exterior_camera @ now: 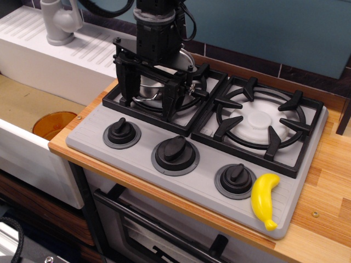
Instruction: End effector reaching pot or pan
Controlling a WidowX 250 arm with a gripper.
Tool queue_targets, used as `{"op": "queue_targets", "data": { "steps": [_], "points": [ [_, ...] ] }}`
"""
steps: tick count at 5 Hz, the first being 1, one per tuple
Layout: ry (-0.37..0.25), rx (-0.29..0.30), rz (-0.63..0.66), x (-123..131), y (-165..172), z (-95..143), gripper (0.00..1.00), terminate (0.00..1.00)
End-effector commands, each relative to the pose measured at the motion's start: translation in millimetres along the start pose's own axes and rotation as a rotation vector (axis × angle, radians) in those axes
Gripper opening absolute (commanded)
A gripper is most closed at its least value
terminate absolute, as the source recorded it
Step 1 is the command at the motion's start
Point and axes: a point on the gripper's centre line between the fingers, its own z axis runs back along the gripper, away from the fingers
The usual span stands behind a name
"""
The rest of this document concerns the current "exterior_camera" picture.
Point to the black middle stove knob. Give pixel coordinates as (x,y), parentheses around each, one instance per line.
(175,157)

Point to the toy oven door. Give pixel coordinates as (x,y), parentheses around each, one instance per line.
(148,231)

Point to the black left burner grate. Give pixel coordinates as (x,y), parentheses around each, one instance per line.
(206,84)

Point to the black burner grate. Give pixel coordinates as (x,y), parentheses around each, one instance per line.
(305,117)
(206,84)

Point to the black oven door handle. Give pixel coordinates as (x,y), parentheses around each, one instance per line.
(156,228)

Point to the black right stove knob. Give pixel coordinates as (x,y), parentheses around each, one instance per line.
(235,181)

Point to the orange sink drain plate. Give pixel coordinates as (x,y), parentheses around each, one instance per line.
(51,124)

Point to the grey toy stove top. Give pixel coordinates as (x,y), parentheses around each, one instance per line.
(197,186)

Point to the white toy sink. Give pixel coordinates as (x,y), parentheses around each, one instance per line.
(38,79)

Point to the brass countertop screw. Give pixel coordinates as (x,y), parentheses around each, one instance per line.
(315,214)

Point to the black right burner grate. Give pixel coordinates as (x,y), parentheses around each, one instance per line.
(305,117)

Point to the stainless steel pot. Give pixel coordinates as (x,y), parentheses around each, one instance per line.
(151,90)

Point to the grey toy faucet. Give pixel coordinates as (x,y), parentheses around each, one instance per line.
(60,23)

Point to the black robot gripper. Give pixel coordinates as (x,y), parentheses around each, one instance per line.
(153,54)

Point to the white right burner disc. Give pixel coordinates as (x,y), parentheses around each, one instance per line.
(258,117)

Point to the black stove knob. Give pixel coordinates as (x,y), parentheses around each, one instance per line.
(121,134)
(235,181)
(175,157)

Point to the black left stove knob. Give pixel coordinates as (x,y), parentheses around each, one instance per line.
(121,134)

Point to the yellow toy banana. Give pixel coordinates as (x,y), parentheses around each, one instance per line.
(261,200)

